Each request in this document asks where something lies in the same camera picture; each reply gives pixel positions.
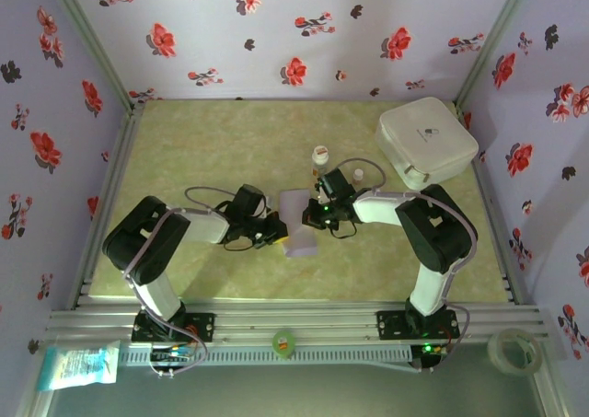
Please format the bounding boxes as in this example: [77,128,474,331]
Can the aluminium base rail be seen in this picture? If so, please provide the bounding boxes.
[44,302,552,345]

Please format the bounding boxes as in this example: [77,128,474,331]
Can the grey slotted cable duct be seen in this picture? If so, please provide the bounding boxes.
[118,344,414,368]

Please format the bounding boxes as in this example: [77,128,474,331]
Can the green tape roll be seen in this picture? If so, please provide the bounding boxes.
[271,328,296,360]

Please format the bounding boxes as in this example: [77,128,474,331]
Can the aluminium side rail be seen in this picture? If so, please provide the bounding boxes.
[454,101,525,306]
[67,101,147,310]

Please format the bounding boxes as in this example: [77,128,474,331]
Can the aluminium frame bar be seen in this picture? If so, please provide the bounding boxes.
[532,369,572,417]
[16,375,64,417]

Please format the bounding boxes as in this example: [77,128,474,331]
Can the grey right arm cable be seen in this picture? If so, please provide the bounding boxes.
[330,157,479,373]

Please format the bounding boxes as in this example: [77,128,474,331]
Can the purple paper sheet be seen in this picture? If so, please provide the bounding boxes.
[278,187,319,259]

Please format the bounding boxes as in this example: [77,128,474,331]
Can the small controller board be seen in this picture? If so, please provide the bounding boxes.
[419,342,451,359]
[149,342,197,365]

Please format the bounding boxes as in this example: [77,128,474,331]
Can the blue white plastic packet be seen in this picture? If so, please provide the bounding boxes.
[36,340,121,393]

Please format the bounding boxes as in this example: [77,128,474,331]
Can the white zippered case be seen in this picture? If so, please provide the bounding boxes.
[374,96,480,191]

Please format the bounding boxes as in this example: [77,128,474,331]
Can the aluminium frame post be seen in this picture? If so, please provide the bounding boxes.
[43,0,135,110]
[453,0,537,106]

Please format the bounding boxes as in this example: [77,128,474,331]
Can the large white pill bottle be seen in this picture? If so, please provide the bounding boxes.
[311,145,329,178]

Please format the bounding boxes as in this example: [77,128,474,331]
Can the clear tape roll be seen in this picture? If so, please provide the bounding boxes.
[486,328,544,377]

